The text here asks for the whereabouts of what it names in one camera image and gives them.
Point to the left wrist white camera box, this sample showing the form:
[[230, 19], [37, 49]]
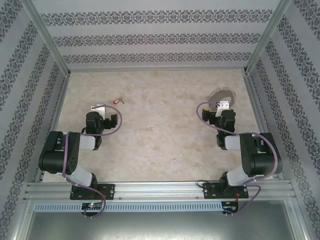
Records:
[[98, 108]]

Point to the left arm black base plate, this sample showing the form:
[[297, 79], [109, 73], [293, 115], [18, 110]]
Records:
[[108, 191]]

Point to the small circuit board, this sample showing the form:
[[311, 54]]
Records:
[[229, 208], [92, 206]]

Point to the aluminium back frame beam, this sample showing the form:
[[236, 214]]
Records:
[[157, 69]]

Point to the aluminium mounting rail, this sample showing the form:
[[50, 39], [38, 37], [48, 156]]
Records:
[[160, 190]]

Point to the left small circuit board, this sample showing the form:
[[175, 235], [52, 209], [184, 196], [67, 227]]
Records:
[[92, 206]]

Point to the left aluminium frame post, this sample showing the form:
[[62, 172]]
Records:
[[45, 35]]

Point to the grey sheet metal panel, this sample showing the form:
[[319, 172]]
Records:
[[160, 227]]

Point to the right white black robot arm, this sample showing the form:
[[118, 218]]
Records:
[[262, 160]]

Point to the right aluminium side rail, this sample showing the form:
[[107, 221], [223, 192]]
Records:
[[260, 115]]

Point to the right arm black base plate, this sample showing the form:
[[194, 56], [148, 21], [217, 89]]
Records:
[[210, 191]]

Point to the aluminium side rail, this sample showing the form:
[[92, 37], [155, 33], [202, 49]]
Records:
[[56, 120], [260, 115]]

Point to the left aluminium side rail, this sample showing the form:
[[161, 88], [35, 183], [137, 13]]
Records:
[[56, 120]]

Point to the right small circuit board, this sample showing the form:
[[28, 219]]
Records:
[[229, 208]]

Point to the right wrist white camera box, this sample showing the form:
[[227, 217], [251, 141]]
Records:
[[223, 106]]

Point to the right aluminium frame post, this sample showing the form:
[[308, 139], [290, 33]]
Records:
[[267, 37]]

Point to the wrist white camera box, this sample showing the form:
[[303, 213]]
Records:
[[98, 108], [223, 106]]

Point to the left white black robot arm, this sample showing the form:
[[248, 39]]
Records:
[[55, 155]]

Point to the aluminium frame post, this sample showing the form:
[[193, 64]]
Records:
[[267, 37], [45, 35]]

